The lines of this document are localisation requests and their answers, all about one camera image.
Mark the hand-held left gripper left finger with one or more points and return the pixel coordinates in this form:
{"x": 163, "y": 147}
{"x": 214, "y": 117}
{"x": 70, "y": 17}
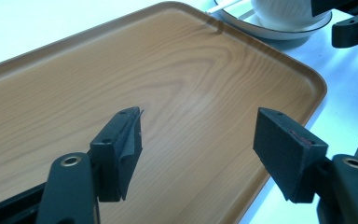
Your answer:
{"x": 115, "y": 155}

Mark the white stick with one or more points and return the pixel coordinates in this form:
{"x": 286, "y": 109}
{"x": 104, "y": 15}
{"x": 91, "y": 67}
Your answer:
{"x": 223, "y": 6}

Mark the white plate with black rim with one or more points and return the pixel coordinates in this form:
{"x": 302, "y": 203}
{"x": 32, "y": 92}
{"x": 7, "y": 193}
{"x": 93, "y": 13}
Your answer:
{"x": 245, "y": 23}

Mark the wood-grain serving tray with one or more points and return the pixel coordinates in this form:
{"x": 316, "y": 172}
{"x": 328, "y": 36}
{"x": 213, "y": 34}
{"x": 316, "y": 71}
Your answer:
{"x": 180, "y": 81}

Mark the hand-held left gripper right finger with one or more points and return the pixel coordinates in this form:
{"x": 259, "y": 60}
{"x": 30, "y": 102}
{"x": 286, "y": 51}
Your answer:
{"x": 282, "y": 149}

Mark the white ribbed bowl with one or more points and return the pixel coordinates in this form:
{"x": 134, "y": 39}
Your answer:
{"x": 282, "y": 14}

